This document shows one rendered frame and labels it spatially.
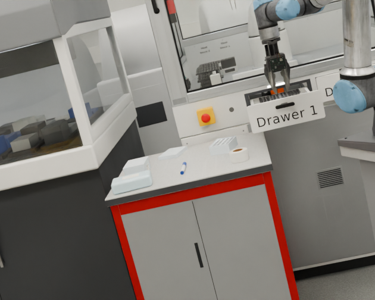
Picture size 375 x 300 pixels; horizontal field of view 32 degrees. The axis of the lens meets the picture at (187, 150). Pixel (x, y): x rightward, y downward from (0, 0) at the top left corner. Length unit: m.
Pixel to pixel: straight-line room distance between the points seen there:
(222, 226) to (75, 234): 0.79
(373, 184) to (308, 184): 0.68
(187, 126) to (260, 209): 0.69
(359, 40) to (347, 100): 0.19
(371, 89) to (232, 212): 0.67
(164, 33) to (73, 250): 1.04
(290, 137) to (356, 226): 0.52
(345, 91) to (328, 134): 0.81
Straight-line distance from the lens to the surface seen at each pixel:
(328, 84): 2.88
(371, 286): 3.01
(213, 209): 2.37
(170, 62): 2.86
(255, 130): 2.56
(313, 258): 3.10
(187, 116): 2.89
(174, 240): 2.42
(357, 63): 2.13
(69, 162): 2.75
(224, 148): 2.59
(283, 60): 2.45
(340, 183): 3.00
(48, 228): 2.94
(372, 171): 2.33
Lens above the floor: 1.36
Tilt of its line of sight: 12 degrees down
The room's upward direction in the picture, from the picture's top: 14 degrees counter-clockwise
